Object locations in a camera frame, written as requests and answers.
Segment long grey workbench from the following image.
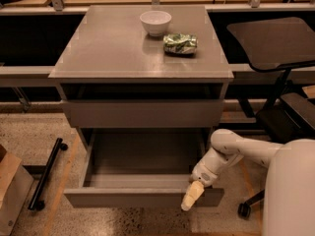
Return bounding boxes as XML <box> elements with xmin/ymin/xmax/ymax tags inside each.
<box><xmin>0</xmin><ymin>0</ymin><xmax>314</xmax><ymax>78</ymax></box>

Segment cardboard box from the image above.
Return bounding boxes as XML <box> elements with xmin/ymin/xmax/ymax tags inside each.
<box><xmin>0</xmin><ymin>146</ymin><xmax>33</xmax><ymax>236</ymax></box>

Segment black office chair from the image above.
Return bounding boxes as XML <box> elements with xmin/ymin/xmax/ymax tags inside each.
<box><xmin>225</xmin><ymin>17</ymin><xmax>315</xmax><ymax>218</ymax></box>

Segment green crumpled chip bag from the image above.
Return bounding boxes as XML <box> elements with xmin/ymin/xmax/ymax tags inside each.
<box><xmin>163</xmin><ymin>33</ymin><xmax>198</xmax><ymax>55</ymax></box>

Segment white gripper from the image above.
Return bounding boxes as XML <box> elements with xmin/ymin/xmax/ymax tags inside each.
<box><xmin>181</xmin><ymin>162</ymin><xmax>218</xmax><ymax>211</ymax></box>

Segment grey drawer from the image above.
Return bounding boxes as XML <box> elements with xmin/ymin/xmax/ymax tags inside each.
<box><xmin>61</xmin><ymin>99</ymin><xmax>223</xmax><ymax>128</ymax></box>
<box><xmin>63</xmin><ymin>130</ymin><xmax>225</xmax><ymax>209</ymax></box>

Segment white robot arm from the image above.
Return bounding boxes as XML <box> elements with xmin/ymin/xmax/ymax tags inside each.
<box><xmin>181</xmin><ymin>129</ymin><xmax>315</xmax><ymax>236</ymax></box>

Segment white bowl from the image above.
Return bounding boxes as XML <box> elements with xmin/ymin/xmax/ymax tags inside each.
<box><xmin>140</xmin><ymin>11</ymin><xmax>172</xmax><ymax>36</ymax></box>

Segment grey top drawer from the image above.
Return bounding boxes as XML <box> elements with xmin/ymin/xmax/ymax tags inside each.
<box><xmin>61</xmin><ymin>99</ymin><xmax>223</xmax><ymax>128</ymax></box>

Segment grey drawer cabinet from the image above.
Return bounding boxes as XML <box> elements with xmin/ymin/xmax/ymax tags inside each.
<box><xmin>49</xmin><ymin>5</ymin><xmax>233</xmax><ymax>147</ymax></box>

